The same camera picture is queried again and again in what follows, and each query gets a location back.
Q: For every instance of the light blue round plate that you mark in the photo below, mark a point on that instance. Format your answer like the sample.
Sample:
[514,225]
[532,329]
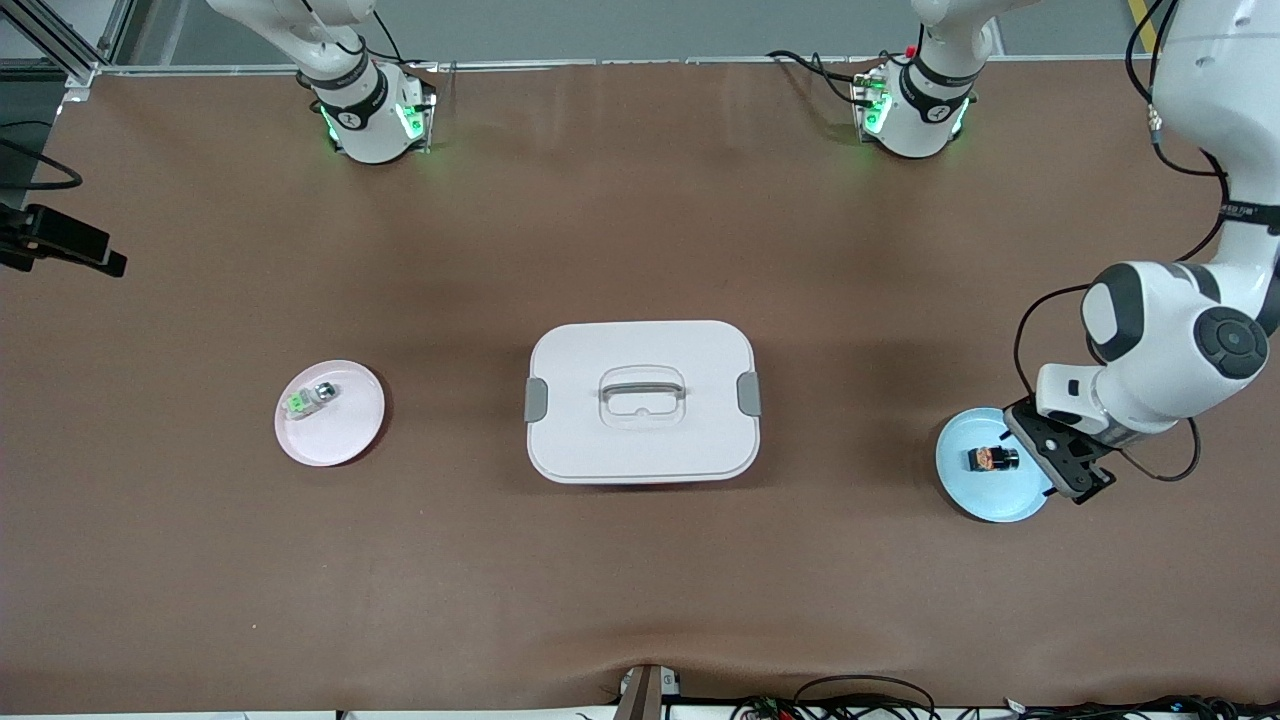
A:
[990,498]

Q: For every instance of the pink round plate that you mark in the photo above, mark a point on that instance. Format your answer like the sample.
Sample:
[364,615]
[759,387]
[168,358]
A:
[330,445]

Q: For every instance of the aluminium frame profile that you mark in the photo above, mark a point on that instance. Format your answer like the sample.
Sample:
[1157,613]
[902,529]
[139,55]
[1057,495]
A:
[65,45]

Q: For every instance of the white lidded box grey latches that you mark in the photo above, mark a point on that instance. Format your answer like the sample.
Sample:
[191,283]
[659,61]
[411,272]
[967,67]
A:
[680,440]

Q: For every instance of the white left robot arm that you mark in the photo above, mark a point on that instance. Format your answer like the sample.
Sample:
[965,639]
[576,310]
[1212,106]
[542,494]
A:
[1170,350]

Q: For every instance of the white green switch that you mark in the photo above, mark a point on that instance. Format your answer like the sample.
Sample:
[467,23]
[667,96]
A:
[305,400]

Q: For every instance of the brown table cover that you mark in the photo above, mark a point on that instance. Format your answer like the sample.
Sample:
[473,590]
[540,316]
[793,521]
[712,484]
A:
[640,580]

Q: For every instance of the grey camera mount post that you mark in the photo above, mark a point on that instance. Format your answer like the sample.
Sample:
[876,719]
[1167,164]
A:
[642,692]

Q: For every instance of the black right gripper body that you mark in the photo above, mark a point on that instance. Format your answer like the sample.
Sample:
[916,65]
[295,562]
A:
[30,243]

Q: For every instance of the black orange switch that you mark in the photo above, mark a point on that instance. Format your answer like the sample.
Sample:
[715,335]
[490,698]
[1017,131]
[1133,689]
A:
[993,460]

